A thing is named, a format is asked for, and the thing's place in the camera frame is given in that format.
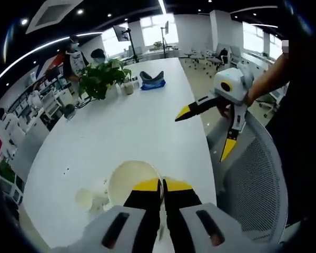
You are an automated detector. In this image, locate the person's right hand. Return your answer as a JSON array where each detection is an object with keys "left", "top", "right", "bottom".
[{"left": 216, "top": 102, "right": 234, "bottom": 119}]

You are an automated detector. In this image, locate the grey curved cradle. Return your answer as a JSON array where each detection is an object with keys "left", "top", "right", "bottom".
[{"left": 139, "top": 70, "right": 165, "bottom": 83}]

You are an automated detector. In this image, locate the small monitor on thin stand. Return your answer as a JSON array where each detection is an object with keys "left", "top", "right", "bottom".
[{"left": 160, "top": 20, "right": 171, "bottom": 51}]

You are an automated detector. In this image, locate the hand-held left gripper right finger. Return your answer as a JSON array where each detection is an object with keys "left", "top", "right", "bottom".
[{"left": 162, "top": 178, "right": 256, "bottom": 253}]

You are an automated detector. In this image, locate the green potted plant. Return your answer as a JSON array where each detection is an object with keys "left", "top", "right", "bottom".
[{"left": 78, "top": 59, "right": 132, "bottom": 101}]

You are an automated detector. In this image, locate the large monitor on black stand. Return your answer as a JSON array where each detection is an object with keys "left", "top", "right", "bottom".
[{"left": 112, "top": 24, "right": 138, "bottom": 64}]

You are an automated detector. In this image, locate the cream round bowl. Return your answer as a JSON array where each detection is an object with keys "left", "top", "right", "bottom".
[{"left": 107, "top": 159, "right": 165, "bottom": 238}]

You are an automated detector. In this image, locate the dark grey round object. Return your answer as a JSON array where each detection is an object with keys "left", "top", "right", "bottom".
[{"left": 61, "top": 103, "right": 77, "bottom": 120}]

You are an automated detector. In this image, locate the black cable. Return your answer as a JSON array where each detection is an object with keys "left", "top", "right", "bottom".
[{"left": 73, "top": 96, "right": 93, "bottom": 109}]

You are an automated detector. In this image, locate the white table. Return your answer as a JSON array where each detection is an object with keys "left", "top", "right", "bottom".
[{"left": 23, "top": 57, "right": 217, "bottom": 251}]

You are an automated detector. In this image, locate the curved ceiling strip light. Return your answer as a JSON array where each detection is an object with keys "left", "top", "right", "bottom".
[{"left": 0, "top": 31, "right": 104, "bottom": 91}]

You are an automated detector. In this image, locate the ceiling air vent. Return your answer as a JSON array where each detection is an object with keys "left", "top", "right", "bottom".
[{"left": 25, "top": 0, "right": 84, "bottom": 35}]

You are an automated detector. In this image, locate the grey mesh office chair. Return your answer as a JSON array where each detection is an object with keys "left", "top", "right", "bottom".
[{"left": 206, "top": 110, "right": 290, "bottom": 245}]

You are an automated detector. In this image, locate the glass jar with beige contents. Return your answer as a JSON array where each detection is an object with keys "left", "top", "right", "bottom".
[{"left": 123, "top": 81, "right": 135, "bottom": 95}]

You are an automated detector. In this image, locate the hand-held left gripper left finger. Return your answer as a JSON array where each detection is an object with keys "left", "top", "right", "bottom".
[{"left": 52, "top": 178, "right": 162, "bottom": 253}]

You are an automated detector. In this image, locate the white plastic wrapper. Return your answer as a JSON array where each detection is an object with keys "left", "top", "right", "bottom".
[{"left": 75, "top": 178, "right": 112, "bottom": 213}]

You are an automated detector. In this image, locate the blue tissue packet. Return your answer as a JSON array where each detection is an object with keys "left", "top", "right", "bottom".
[{"left": 140, "top": 80, "right": 166, "bottom": 91}]

